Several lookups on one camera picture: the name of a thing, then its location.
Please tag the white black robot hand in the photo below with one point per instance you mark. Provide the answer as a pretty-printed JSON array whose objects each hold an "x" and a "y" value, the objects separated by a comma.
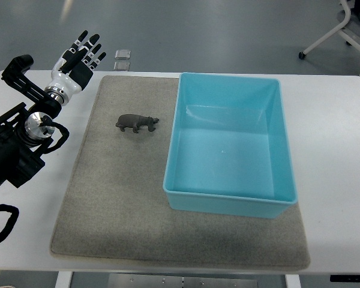
[{"x": 75, "y": 68}]

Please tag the brown toy hippo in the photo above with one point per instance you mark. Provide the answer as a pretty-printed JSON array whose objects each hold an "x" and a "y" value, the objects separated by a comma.
[{"x": 135, "y": 122}]

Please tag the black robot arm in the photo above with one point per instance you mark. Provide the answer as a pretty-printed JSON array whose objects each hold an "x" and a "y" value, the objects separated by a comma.
[{"x": 27, "y": 134}]

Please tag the blue plastic box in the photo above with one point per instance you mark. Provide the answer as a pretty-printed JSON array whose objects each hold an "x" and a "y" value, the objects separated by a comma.
[{"x": 229, "y": 151}]

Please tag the clear floor socket cover lower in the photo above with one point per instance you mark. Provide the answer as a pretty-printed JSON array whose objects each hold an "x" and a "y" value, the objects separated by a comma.
[{"x": 121, "y": 66}]

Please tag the clear floor socket cover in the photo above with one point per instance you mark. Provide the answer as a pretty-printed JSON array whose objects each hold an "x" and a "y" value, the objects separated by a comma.
[
  {"x": 121, "y": 66},
  {"x": 122, "y": 54}
]

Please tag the grey felt mat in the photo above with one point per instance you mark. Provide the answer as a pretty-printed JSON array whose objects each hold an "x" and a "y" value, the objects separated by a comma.
[{"x": 115, "y": 210}]

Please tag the white office chair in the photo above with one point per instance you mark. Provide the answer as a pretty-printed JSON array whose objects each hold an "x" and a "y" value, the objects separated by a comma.
[{"x": 348, "y": 29}]

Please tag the black table control panel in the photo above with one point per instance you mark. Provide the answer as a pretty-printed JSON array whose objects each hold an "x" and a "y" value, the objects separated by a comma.
[{"x": 345, "y": 278}]

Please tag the metal table base plate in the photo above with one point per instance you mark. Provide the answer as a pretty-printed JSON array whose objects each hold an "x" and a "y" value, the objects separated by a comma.
[{"x": 136, "y": 280}]

